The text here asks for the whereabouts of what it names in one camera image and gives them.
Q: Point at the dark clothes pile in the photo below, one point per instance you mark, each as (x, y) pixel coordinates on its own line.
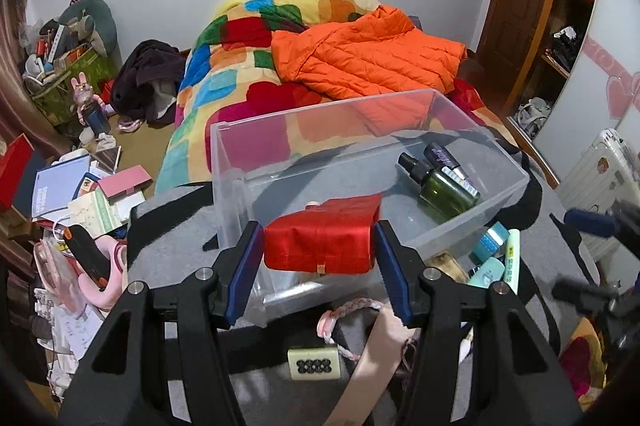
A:
(145, 71)

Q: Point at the white wardrobe door pink ribbon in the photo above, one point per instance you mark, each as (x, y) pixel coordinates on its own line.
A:
(600, 16)

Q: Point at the black and white clothes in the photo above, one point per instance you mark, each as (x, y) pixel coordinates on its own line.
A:
(565, 43)

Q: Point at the orange puffer jacket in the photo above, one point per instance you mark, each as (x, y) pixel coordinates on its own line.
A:
(360, 51)

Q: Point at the cream tile with black dots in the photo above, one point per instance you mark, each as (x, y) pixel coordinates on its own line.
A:
(314, 362)

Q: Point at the colourful printed cloth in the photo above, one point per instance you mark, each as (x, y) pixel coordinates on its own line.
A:
(580, 361)

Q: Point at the grey plush cushion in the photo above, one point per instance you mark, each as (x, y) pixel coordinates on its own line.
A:
(102, 16)

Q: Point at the pink clear pouch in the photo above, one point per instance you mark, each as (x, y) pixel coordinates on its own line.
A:
(52, 271)

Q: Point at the navy book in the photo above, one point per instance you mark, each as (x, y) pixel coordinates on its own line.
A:
(25, 191)

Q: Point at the blue and white book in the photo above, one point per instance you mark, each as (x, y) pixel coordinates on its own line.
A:
(55, 186)

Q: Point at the colourful checked blanket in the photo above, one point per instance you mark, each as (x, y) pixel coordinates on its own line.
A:
(225, 81)

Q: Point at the teal tube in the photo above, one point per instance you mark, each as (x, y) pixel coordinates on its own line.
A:
(490, 242)

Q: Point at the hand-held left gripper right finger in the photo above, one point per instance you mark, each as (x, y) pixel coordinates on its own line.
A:
(392, 266)

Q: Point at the black and orange tool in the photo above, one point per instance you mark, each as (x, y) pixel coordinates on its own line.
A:
(85, 251)

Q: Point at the pink box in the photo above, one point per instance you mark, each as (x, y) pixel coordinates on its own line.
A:
(125, 181)

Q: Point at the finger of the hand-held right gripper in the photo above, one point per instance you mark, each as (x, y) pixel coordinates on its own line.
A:
(590, 222)
(585, 293)

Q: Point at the green bag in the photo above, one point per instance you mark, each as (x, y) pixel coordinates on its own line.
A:
(90, 71)

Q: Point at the pink slipper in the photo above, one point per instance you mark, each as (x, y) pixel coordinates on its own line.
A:
(129, 124)

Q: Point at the large red box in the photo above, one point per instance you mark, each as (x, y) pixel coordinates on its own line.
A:
(12, 171)

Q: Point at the white suitcase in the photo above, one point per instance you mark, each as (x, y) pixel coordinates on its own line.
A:
(595, 171)

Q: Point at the pink plastic holder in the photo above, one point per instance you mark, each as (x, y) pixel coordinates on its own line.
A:
(107, 296)

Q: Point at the rabbit bottle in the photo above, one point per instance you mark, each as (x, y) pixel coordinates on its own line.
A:
(95, 116)

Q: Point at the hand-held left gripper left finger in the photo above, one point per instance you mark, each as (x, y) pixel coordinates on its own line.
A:
(247, 266)

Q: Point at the grey bag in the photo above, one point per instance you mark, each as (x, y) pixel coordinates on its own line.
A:
(532, 113)

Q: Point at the clear plastic bin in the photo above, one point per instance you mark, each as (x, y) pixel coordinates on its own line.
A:
(350, 171)

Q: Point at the grey and black blanket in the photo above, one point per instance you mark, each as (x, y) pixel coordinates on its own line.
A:
(170, 246)

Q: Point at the pale green highlighter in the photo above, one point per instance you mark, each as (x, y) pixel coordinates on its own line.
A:
(511, 256)

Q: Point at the black bottle with purple label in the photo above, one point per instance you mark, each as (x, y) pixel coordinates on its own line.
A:
(440, 154)

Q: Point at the cream printed book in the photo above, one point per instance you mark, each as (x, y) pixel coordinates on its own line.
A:
(95, 213)

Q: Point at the green bottle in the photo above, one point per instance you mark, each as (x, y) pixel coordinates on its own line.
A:
(445, 191)

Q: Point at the brown curtain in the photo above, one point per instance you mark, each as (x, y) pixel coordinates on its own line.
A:
(15, 96)

